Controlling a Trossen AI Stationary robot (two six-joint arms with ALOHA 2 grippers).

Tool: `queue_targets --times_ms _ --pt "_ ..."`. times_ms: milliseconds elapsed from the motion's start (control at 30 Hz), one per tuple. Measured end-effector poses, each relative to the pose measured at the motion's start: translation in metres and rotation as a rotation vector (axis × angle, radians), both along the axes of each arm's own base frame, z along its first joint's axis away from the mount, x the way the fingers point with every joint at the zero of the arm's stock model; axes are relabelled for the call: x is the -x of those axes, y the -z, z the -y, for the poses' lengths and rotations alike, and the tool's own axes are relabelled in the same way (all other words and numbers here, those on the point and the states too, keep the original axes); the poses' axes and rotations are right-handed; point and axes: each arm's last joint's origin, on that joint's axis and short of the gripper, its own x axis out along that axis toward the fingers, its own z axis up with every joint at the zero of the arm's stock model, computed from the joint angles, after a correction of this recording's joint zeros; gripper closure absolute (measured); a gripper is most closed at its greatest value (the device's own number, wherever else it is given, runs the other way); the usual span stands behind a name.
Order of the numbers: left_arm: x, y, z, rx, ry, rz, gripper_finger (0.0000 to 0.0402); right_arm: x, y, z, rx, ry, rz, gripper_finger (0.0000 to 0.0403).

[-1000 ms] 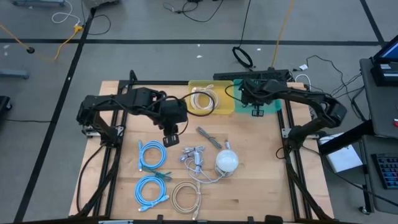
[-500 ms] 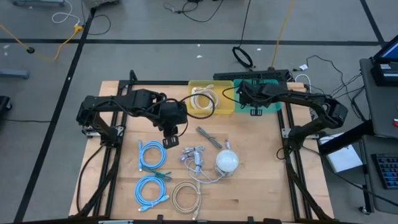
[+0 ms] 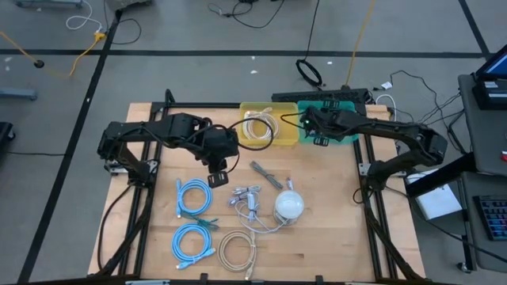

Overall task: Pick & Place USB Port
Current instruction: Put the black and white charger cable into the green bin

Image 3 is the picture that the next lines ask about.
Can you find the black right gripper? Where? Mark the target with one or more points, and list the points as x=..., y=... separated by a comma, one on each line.
x=322, y=120

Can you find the white round puck device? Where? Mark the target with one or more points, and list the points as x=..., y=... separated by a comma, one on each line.
x=289, y=206

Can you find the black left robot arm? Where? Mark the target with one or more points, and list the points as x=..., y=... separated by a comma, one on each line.
x=158, y=128

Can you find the black laptop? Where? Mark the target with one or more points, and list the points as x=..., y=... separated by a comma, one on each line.
x=497, y=65

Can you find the black keyboard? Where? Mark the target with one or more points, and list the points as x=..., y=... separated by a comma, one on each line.
x=493, y=217

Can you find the black support beam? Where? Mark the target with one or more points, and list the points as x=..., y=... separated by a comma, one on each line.
x=439, y=176

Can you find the grey floor bar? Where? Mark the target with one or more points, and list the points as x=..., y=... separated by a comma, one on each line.
x=17, y=94

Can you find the white box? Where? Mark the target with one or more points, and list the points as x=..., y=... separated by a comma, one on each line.
x=437, y=202

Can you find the dark grey side desk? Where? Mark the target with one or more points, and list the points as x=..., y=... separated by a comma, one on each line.
x=487, y=138

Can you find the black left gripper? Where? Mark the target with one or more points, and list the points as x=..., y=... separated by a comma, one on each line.
x=222, y=148

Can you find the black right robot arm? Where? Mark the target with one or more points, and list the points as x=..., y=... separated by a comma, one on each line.
x=396, y=130

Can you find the black floor disc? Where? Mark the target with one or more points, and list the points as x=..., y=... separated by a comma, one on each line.
x=39, y=63

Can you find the black power strip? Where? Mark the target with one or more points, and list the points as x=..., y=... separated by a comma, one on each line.
x=317, y=95

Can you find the green plastic bin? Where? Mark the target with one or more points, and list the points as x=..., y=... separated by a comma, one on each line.
x=348, y=106

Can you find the yellow plastic bin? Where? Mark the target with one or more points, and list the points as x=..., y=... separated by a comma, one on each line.
x=287, y=132

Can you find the black aluminium table frame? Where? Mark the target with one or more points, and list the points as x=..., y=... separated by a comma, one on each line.
x=190, y=105

